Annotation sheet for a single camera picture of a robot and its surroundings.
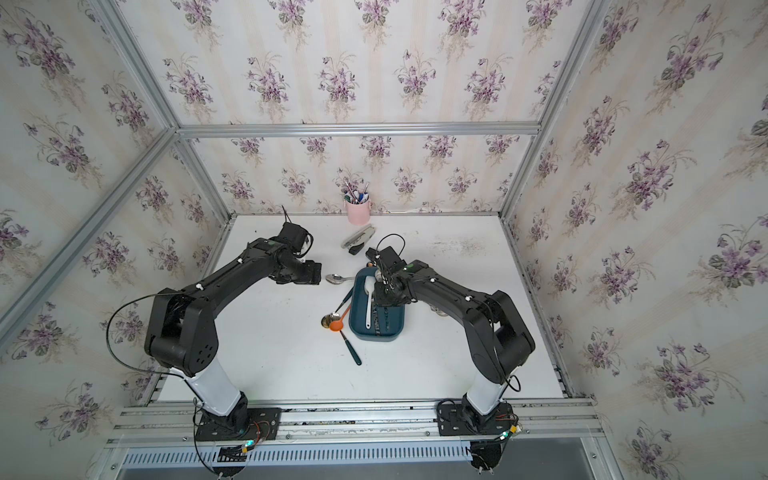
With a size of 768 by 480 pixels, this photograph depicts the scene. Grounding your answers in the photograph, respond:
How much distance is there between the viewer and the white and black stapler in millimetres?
1096

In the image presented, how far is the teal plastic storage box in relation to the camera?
859 millimetres

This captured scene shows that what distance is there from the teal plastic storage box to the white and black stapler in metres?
0.11
